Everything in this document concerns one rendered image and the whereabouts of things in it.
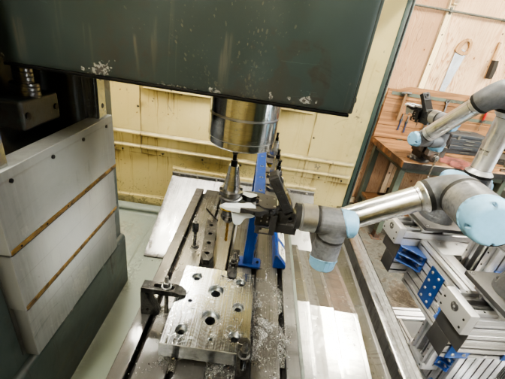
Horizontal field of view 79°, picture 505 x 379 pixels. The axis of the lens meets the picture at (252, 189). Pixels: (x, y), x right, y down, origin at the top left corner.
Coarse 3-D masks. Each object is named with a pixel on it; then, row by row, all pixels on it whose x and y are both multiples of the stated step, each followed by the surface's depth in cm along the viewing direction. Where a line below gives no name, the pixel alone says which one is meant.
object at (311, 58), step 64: (0, 0) 51; (64, 0) 51; (128, 0) 50; (192, 0) 50; (256, 0) 49; (320, 0) 49; (384, 0) 49; (64, 64) 55; (128, 64) 55; (192, 64) 54; (256, 64) 54; (320, 64) 53
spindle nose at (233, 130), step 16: (224, 112) 63; (240, 112) 62; (256, 112) 62; (272, 112) 64; (208, 128) 70; (224, 128) 65; (240, 128) 64; (256, 128) 64; (272, 128) 67; (224, 144) 66; (240, 144) 65; (256, 144) 66; (272, 144) 70
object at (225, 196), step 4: (220, 188) 80; (240, 188) 80; (220, 192) 78; (224, 192) 77; (240, 192) 78; (220, 196) 78; (224, 196) 78; (228, 196) 77; (232, 196) 77; (236, 196) 77; (240, 196) 80; (224, 200) 78; (228, 200) 77; (232, 200) 77; (236, 200) 78; (240, 200) 79
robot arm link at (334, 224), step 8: (320, 208) 80; (328, 208) 80; (336, 208) 81; (320, 216) 78; (328, 216) 78; (336, 216) 79; (344, 216) 79; (352, 216) 79; (320, 224) 78; (328, 224) 78; (336, 224) 78; (344, 224) 78; (352, 224) 78; (320, 232) 80; (328, 232) 80; (336, 232) 79; (344, 232) 79; (352, 232) 79; (328, 240) 81; (336, 240) 80
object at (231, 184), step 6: (228, 168) 76; (234, 168) 75; (228, 174) 76; (234, 174) 76; (228, 180) 76; (234, 180) 76; (228, 186) 77; (234, 186) 77; (228, 192) 77; (234, 192) 77
